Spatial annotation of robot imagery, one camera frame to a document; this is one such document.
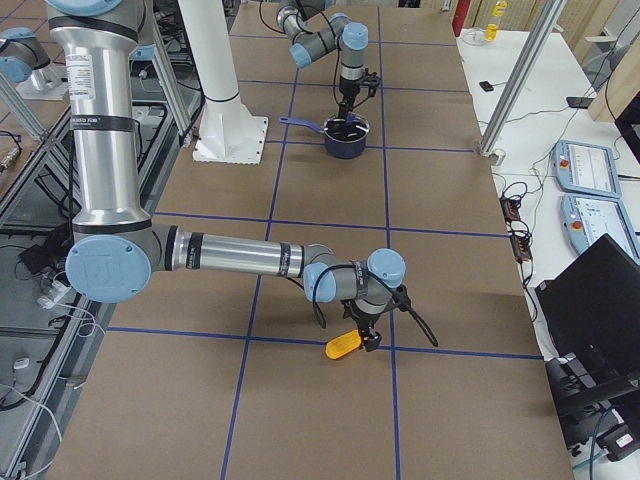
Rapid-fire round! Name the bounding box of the lower blue teach pendant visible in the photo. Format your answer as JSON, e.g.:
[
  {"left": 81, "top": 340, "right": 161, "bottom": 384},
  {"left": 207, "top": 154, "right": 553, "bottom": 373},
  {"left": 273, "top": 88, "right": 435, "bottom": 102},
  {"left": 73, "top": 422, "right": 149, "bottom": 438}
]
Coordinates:
[{"left": 561, "top": 194, "right": 639, "bottom": 261}]

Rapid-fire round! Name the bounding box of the upper blue teach pendant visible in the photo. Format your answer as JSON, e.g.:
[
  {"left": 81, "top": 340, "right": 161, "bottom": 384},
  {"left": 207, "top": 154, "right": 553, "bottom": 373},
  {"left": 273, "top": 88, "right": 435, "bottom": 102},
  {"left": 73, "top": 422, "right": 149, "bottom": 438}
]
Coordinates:
[{"left": 551, "top": 139, "right": 621, "bottom": 199}]

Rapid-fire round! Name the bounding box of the aluminium side frame rack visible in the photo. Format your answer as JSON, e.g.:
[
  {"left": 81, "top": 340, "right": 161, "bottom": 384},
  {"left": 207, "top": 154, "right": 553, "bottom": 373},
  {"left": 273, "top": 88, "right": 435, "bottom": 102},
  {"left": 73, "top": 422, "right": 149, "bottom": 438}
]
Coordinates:
[{"left": 1, "top": 1, "right": 200, "bottom": 479}]

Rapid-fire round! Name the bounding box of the yellow corn cob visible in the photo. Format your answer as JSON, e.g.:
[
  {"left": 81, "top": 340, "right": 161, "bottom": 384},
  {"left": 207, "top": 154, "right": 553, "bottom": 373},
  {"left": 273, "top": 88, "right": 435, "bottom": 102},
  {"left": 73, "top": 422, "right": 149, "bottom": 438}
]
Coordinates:
[{"left": 325, "top": 330, "right": 362, "bottom": 360}]

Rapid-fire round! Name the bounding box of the blue teach pendant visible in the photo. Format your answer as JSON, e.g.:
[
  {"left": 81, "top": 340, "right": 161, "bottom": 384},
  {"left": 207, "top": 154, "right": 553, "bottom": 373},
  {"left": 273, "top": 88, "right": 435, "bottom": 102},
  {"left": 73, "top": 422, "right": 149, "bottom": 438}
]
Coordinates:
[
  {"left": 561, "top": 194, "right": 639, "bottom": 261},
  {"left": 551, "top": 139, "right": 621, "bottom": 199}
]

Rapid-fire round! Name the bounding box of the black power strip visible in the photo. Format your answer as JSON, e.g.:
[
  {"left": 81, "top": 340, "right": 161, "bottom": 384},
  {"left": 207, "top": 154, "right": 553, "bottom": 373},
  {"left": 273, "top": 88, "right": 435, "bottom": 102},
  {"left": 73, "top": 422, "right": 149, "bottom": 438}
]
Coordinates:
[{"left": 500, "top": 196, "right": 533, "bottom": 264}]

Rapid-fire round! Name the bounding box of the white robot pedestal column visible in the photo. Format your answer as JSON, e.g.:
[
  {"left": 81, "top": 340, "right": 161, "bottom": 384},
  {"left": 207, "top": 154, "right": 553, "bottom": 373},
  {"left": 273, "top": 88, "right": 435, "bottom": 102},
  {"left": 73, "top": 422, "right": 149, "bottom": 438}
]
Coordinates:
[{"left": 179, "top": 0, "right": 251, "bottom": 120}]

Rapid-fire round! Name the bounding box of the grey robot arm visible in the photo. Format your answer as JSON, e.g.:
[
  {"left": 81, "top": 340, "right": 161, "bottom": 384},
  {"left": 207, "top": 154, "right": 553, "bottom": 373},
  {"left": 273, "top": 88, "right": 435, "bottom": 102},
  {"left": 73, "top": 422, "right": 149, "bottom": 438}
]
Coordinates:
[
  {"left": 276, "top": 1, "right": 380, "bottom": 122},
  {"left": 46, "top": 1, "right": 421, "bottom": 358}
]

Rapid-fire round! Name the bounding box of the black laptop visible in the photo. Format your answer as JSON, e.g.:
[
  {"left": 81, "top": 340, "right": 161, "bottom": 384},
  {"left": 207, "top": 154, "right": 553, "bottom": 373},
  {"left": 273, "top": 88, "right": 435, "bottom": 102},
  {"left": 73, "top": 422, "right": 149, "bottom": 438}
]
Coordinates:
[{"left": 535, "top": 234, "right": 639, "bottom": 375}]

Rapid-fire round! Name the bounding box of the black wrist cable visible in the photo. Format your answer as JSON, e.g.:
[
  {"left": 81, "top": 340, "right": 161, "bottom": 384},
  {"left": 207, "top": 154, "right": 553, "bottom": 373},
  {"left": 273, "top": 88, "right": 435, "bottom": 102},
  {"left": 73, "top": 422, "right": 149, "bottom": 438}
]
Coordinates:
[{"left": 307, "top": 264, "right": 440, "bottom": 349}]

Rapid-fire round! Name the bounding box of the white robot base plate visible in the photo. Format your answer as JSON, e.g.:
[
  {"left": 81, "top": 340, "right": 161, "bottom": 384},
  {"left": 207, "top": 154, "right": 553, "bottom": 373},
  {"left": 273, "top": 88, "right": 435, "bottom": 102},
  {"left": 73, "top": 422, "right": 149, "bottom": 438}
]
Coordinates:
[{"left": 192, "top": 111, "right": 269, "bottom": 165}]

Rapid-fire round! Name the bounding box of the dark blue pot purple handle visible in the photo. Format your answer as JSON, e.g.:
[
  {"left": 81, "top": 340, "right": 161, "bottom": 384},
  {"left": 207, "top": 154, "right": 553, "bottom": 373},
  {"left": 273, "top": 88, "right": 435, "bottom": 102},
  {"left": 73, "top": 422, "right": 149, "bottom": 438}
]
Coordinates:
[{"left": 279, "top": 117, "right": 368, "bottom": 159}]

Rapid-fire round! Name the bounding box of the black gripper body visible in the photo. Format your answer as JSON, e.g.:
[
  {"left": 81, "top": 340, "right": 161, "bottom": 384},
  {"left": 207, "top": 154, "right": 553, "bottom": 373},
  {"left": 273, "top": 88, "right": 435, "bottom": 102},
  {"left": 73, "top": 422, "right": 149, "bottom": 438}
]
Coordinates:
[
  {"left": 341, "top": 299, "right": 394, "bottom": 333},
  {"left": 337, "top": 68, "right": 380, "bottom": 108}
]

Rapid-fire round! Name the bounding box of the glass pot lid purple knob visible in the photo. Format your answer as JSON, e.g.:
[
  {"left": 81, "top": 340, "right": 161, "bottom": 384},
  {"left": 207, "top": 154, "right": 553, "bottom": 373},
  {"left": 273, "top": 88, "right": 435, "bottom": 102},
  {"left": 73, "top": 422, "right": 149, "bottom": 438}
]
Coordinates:
[{"left": 324, "top": 113, "right": 370, "bottom": 142}]

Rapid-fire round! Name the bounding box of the aluminium frame post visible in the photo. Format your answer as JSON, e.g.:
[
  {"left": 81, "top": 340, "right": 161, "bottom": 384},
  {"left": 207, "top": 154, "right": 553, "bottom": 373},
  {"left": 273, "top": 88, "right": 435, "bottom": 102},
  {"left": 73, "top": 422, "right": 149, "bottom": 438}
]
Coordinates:
[{"left": 478, "top": 0, "right": 567, "bottom": 166}]

